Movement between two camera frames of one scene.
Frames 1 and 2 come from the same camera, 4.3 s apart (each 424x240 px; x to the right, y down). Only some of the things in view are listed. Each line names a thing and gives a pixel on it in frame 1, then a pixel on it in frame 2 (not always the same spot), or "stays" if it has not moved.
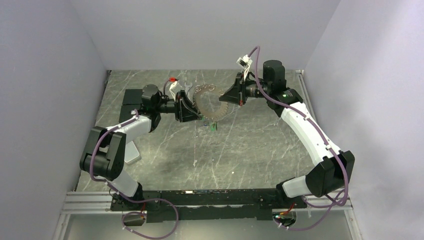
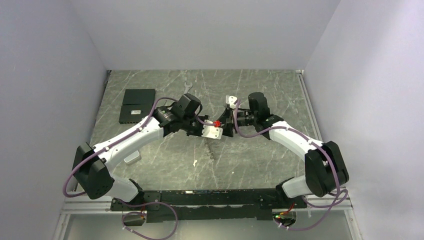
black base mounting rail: [242, 203] stays
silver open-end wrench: [187, 87] stays
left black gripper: [185, 110] → [199, 133]
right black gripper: [237, 93] → [228, 119]
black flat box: [132, 100] stays
